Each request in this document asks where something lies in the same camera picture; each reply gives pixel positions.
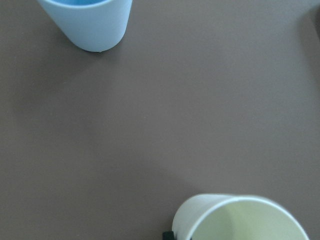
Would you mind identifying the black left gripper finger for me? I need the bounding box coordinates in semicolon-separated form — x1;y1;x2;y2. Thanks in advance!
162;231;175;240

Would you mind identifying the cream white cup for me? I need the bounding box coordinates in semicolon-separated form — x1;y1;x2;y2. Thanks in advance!
172;194;309;240

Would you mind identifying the blue cup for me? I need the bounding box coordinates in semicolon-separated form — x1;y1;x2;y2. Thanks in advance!
38;0;133;53

